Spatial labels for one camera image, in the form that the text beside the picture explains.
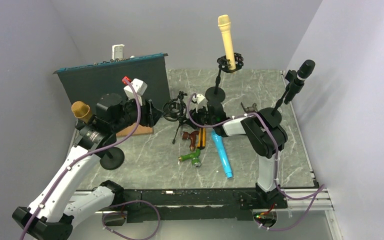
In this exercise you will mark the black tripod shock mount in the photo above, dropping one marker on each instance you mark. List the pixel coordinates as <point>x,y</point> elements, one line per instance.
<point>175,110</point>

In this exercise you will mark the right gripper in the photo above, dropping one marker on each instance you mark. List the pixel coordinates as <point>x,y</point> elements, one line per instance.
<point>195,116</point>

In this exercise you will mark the wooden board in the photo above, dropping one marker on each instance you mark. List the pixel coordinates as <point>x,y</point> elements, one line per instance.
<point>140,130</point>

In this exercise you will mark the green handle tool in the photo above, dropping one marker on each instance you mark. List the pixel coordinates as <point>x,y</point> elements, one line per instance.
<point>193,156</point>

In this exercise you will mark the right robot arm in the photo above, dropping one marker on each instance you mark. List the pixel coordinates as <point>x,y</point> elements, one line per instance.
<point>263,130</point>

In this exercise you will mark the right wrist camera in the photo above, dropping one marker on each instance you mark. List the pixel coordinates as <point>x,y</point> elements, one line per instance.
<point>198,102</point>

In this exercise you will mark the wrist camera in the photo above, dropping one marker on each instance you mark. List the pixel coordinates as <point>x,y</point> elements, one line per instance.
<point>139,88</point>
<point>198,102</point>

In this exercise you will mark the white bracket behind rack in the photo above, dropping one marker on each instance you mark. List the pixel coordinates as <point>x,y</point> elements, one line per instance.
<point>117,51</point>

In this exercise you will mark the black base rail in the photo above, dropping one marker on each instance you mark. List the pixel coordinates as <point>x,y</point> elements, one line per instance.
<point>195,203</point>

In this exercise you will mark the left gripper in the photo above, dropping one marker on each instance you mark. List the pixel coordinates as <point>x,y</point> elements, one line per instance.
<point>150,115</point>

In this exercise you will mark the black clip mic stand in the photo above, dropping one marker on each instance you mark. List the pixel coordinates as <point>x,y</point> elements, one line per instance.
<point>271,115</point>

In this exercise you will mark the blue microphone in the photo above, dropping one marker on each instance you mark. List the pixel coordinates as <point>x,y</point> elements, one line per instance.
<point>225,163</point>

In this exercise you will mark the dark teal rack unit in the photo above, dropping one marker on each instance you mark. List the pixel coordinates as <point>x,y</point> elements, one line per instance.
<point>88,83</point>

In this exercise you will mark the black shock mount stand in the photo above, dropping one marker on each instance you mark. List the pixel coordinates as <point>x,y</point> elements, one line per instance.
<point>216,93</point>

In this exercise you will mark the black round base stand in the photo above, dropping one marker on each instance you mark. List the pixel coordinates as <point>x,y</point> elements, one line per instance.
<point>112,159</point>

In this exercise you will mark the gold brown microphone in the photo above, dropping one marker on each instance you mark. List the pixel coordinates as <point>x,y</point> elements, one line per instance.
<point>94,132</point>

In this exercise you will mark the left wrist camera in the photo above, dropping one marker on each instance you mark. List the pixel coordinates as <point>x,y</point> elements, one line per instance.
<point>139,88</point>

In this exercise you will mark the black microphone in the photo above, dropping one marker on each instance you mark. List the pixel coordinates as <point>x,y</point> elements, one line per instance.
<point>296,80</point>

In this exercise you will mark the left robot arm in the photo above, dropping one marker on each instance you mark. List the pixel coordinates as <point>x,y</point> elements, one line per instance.
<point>52,215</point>

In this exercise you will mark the cream microphone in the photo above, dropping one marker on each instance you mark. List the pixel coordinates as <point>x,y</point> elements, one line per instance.
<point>224,24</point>

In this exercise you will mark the brown wooden handle tool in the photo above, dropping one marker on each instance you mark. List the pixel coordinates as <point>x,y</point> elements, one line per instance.
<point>192,136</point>

